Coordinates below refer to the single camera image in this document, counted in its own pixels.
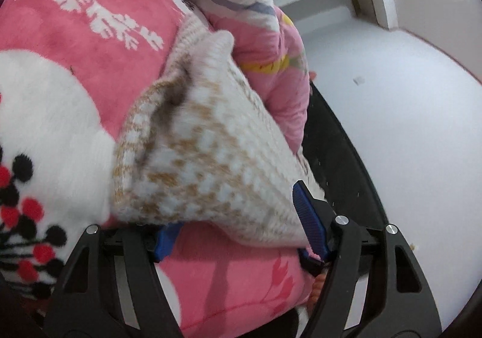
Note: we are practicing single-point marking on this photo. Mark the pink floral fleece blanket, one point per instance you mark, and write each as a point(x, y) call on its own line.
point(94, 59)

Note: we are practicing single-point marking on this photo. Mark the beige houndstooth knit coat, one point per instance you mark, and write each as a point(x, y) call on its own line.
point(211, 157)

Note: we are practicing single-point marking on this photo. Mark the pink and blue printed quilt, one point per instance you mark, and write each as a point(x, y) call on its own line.
point(263, 40)

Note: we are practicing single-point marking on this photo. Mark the white wall socket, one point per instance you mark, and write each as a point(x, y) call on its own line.
point(358, 80)

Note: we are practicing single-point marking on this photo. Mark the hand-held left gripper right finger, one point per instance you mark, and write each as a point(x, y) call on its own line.
point(310, 221)

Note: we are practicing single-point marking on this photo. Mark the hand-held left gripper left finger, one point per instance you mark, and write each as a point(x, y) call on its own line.
point(165, 244)

